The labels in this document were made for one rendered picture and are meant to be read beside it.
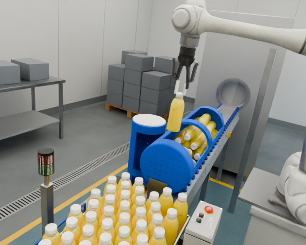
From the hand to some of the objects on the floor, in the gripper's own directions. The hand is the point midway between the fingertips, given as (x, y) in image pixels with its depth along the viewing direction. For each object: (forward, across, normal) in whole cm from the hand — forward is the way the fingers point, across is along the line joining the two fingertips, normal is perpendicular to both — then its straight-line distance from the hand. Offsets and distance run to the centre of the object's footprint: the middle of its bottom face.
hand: (180, 87), depth 135 cm
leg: (+154, -8, -184) cm, 240 cm away
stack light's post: (+150, +29, +58) cm, 164 cm away
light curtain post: (+152, -35, -131) cm, 203 cm away
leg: (+152, -10, -86) cm, 175 cm away
